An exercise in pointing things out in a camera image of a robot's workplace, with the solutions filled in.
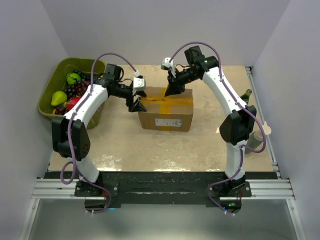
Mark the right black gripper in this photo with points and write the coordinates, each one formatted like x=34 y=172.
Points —
x=176 y=87

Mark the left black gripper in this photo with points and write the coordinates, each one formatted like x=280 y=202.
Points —
x=133 y=107

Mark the taped cardboard express box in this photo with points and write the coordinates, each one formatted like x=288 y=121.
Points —
x=171 y=113

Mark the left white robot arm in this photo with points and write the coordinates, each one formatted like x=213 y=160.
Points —
x=69 y=133

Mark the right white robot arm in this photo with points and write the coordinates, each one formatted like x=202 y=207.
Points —
x=239 y=117

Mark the black grape bunch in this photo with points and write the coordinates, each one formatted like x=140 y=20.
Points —
x=83 y=75

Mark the dark purple grape bunch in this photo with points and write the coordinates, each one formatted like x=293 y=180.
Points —
x=77 y=89

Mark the red dragon fruit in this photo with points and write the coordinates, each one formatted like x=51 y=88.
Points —
x=72 y=102

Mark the green apple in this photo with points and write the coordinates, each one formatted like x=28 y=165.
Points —
x=72 y=78

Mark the green glass bottle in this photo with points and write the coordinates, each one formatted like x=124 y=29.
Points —
x=246 y=96

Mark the small red grape bunch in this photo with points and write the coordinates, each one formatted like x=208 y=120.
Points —
x=60 y=110

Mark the green pear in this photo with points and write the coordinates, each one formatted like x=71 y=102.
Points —
x=58 y=98

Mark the olive green plastic basket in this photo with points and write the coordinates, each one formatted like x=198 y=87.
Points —
x=58 y=82

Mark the grey cylindrical bottle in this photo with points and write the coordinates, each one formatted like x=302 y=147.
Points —
x=256 y=137

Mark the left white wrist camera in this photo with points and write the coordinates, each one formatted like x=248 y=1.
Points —
x=139 y=82

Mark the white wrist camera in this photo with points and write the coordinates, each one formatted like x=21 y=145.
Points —
x=168 y=64
x=139 y=82

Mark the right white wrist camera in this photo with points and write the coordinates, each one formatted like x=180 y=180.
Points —
x=168 y=64

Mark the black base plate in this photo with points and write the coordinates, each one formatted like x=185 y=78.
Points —
x=164 y=188

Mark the aluminium rail frame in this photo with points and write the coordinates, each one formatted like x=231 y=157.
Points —
x=120 y=144

